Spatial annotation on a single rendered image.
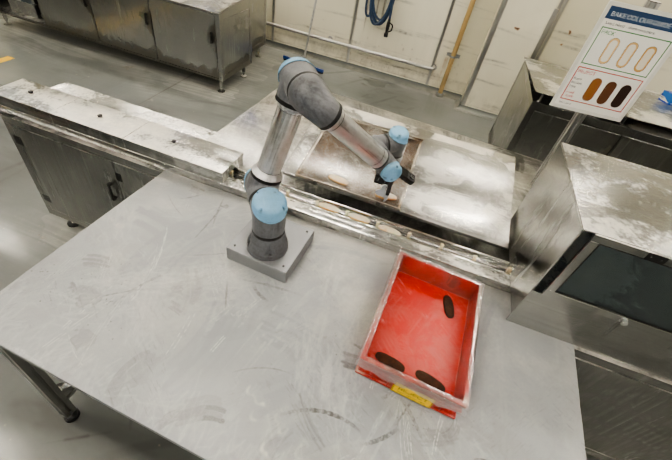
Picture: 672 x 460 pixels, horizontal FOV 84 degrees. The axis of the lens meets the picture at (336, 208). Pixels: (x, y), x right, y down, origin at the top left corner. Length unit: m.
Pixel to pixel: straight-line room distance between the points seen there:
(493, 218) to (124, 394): 1.50
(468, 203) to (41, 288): 1.65
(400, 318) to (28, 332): 1.14
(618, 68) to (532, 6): 2.68
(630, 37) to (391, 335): 1.54
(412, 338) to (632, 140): 2.41
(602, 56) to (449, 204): 0.89
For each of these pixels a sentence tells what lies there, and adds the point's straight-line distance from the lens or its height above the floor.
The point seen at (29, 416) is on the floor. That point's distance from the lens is 2.29.
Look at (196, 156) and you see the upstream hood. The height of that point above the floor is 0.92.
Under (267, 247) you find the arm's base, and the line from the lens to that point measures 1.32.
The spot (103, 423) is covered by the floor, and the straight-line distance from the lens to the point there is 2.16.
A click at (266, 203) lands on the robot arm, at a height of 1.11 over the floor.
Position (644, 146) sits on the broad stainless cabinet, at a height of 0.86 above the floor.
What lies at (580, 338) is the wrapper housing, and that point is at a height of 0.87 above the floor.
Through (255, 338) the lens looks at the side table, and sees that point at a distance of 1.27.
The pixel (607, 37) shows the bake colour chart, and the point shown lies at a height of 1.60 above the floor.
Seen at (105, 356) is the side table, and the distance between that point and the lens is 1.33.
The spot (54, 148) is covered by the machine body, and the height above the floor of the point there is 0.70.
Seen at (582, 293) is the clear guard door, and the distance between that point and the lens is 1.45.
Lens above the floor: 1.94
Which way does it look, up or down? 42 degrees down
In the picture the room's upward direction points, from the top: 12 degrees clockwise
